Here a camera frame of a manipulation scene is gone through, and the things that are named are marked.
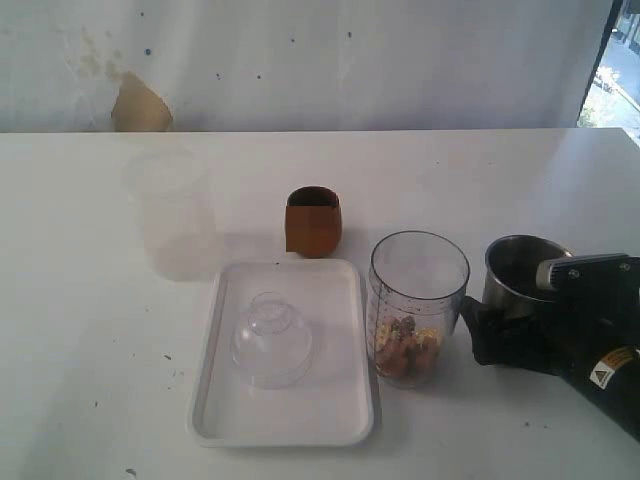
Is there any clear plastic dome lid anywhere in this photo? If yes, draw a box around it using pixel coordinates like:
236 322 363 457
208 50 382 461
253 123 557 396
230 291 313 390

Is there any translucent plastic container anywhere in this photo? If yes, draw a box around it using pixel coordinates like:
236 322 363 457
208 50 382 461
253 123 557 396
123 148 222 281

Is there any dark window frame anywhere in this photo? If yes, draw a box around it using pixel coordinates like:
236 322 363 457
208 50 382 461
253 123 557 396
576 0 624 127

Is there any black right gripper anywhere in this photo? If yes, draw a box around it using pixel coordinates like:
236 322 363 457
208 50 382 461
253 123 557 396
461 295 639 390

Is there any white plastic tray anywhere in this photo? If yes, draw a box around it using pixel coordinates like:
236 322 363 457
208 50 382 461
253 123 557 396
187 259 374 448

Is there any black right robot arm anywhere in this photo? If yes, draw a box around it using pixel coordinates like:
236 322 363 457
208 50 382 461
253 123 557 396
461 253 639 438

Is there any brown wooden cup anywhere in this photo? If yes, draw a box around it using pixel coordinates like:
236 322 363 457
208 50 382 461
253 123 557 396
284 186 342 259

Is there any stainless steel cup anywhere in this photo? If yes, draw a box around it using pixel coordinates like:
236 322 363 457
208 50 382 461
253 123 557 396
482 235 572 318

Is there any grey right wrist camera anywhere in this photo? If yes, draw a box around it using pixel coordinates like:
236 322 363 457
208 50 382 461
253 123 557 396
535 253 639 304

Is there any clear plastic shaker cup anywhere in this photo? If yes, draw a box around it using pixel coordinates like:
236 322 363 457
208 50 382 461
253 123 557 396
366 230 470 388

